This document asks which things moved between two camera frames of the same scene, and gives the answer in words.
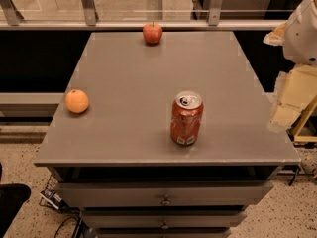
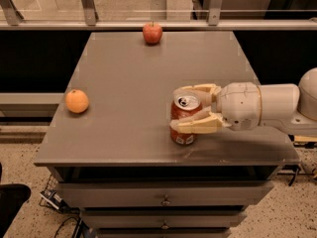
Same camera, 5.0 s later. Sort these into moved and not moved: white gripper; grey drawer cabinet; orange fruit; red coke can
Moved: white gripper
Not moved: orange fruit; grey drawer cabinet; red coke can
